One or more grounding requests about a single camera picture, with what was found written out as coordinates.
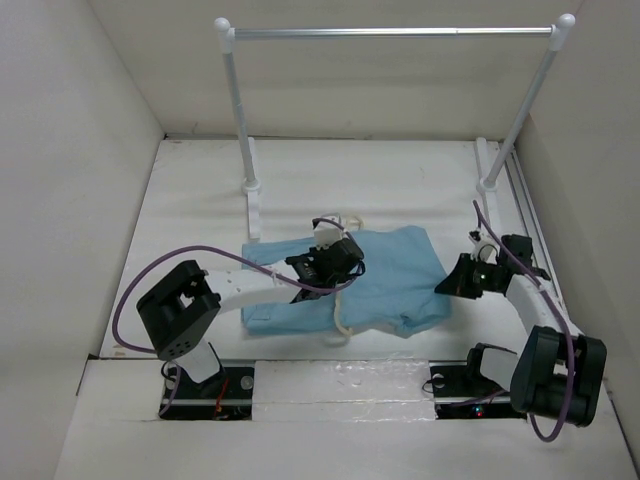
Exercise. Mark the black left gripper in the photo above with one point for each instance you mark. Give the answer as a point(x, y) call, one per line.
point(313, 252)

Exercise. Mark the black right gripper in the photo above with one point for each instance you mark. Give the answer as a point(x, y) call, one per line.
point(457, 282)

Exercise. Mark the cream plastic hanger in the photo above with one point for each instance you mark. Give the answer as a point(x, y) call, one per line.
point(349, 222)

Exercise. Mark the light blue trousers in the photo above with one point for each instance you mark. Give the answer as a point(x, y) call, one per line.
point(395, 293)

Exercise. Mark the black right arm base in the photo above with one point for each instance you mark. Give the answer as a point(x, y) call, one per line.
point(461, 391)

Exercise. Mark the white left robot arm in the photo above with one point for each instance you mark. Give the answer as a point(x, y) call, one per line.
point(180, 308)

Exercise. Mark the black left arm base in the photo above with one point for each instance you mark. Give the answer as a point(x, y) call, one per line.
point(229, 397)

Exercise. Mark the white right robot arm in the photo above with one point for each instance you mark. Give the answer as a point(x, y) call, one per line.
point(559, 370)

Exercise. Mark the white clothes rack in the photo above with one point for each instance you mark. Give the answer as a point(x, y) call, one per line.
point(475, 84)

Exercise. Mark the white foam block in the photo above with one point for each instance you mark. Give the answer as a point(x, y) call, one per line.
point(342, 391)

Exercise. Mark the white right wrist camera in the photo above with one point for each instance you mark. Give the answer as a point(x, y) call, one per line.
point(484, 247)

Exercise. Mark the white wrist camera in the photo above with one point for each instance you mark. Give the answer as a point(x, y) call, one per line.
point(484, 247)
point(328, 229)

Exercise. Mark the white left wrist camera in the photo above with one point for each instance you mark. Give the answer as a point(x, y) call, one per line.
point(328, 229)

